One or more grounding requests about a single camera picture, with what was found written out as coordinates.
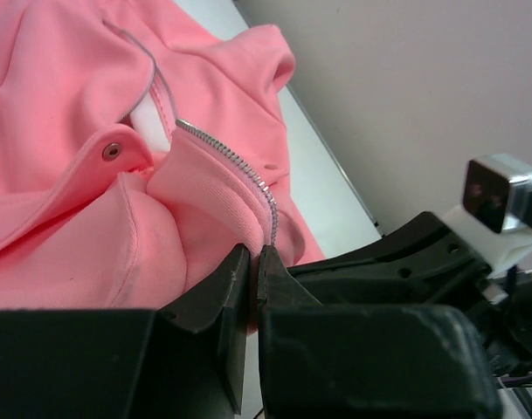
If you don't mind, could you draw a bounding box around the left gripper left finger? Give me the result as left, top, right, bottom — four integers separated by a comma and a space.
0, 245, 250, 418

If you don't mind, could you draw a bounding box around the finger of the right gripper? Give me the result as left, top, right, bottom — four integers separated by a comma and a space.
288, 211, 488, 306

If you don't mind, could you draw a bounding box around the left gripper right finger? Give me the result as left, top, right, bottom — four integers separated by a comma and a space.
258, 246, 503, 418

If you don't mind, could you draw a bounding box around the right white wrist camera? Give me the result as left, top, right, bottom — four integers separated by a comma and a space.
442, 154, 532, 275

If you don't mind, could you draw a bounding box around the pink zip jacket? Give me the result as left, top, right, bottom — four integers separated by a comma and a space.
0, 1, 323, 309

